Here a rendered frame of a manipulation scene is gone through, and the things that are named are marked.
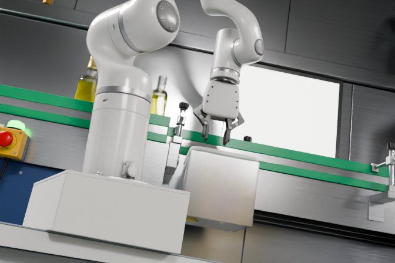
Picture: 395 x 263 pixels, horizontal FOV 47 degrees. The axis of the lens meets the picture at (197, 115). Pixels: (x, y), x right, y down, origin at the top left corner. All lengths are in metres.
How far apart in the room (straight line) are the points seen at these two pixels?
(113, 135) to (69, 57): 0.85
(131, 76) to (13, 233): 0.38
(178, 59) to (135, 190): 0.93
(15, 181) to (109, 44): 0.49
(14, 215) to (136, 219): 0.55
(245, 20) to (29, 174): 0.71
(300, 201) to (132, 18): 0.77
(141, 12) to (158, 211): 0.41
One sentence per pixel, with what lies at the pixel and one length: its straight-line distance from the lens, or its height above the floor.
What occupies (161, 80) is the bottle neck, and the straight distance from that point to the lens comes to 1.49.
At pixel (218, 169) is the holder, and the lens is 1.09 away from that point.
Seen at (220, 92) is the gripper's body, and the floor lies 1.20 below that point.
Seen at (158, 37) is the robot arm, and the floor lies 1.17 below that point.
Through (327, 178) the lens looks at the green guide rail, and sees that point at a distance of 1.49.
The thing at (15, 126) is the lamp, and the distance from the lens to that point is 1.27.
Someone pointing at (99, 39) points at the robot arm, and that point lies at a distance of 1.04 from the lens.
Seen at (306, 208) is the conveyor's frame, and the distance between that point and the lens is 1.43.
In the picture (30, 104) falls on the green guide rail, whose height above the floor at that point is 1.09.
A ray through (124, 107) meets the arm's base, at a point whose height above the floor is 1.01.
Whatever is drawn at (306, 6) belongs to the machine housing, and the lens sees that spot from 1.94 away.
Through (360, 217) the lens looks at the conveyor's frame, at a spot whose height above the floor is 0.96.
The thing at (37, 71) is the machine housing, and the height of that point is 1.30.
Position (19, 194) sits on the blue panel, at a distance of 1.31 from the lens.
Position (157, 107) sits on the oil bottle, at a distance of 1.44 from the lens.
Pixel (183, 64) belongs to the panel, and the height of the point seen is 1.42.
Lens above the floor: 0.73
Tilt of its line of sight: 19 degrees up
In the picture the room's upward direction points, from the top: 10 degrees clockwise
